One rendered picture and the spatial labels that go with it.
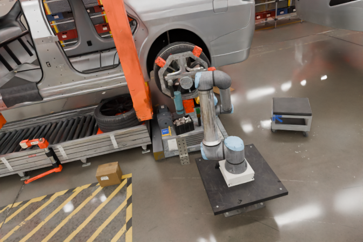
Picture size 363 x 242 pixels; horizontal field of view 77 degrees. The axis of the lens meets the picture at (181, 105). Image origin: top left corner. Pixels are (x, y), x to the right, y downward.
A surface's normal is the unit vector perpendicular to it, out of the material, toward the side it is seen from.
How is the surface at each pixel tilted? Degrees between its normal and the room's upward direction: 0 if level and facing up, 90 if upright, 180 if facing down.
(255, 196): 0
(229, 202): 0
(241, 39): 90
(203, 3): 90
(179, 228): 0
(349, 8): 89
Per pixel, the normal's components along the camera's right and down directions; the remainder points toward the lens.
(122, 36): 0.15, 0.49
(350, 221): -0.15, -0.84
